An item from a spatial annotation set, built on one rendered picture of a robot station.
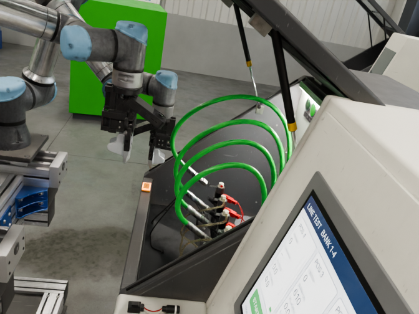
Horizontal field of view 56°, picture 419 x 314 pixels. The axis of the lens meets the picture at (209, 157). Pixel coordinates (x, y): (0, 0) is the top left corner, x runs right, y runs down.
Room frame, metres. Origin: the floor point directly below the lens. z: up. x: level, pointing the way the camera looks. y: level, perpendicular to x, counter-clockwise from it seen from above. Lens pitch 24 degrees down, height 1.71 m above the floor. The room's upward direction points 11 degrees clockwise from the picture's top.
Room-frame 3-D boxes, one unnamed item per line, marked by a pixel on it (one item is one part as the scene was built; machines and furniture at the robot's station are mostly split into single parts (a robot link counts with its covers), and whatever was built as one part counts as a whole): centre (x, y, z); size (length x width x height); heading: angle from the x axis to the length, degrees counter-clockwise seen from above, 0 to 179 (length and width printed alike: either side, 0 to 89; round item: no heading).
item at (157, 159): (1.29, 0.19, 1.08); 0.06 x 0.03 x 0.09; 98
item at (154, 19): (4.63, 1.31, 0.65); 0.95 x 0.86 x 1.30; 107
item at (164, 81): (1.30, 0.20, 1.35); 0.09 x 0.08 x 0.11; 78
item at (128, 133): (0.94, 0.22, 1.31); 0.05 x 0.02 x 0.09; 8
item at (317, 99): (1.15, -0.32, 1.43); 0.54 x 0.03 x 0.02; 8
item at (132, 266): (1.08, 0.18, 0.87); 0.62 x 0.04 x 0.16; 8
